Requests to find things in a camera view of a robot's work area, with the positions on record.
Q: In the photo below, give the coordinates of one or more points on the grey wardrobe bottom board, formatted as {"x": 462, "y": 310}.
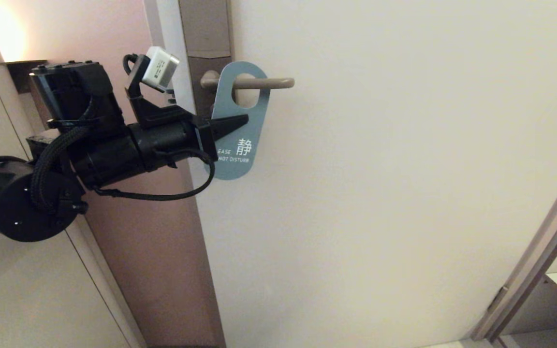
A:
{"x": 549, "y": 338}

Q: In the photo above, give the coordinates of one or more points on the grey wardrobe frame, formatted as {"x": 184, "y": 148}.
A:
{"x": 539, "y": 251}

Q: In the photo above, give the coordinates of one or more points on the white room door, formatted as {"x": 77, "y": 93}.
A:
{"x": 380, "y": 193}

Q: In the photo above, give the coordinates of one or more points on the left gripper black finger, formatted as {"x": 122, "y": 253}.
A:
{"x": 227, "y": 126}

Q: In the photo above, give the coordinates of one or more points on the metal door latch bolt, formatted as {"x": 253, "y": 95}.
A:
{"x": 171, "y": 96}

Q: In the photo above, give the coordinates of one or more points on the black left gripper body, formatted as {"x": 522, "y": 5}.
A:
{"x": 167, "y": 142}

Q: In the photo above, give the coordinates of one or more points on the white plastic door hanger sign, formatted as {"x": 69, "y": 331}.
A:
{"x": 244, "y": 150}

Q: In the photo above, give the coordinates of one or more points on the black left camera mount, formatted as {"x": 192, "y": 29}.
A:
{"x": 155, "y": 113}

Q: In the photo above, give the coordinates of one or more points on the dark wall light bracket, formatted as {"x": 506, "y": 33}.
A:
{"x": 17, "y": 72}

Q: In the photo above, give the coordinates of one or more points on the brown metal door lock plate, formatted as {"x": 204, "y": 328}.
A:
{"x": 206, "y": 29}

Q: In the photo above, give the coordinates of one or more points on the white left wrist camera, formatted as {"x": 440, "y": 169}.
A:
{"x": 161, "y": 67}

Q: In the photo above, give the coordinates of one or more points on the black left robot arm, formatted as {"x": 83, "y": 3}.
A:
{"x": 7, "y": 203}

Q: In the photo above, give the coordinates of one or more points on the grey metal hinge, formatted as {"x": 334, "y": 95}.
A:
{"x": 497, "y": 298}

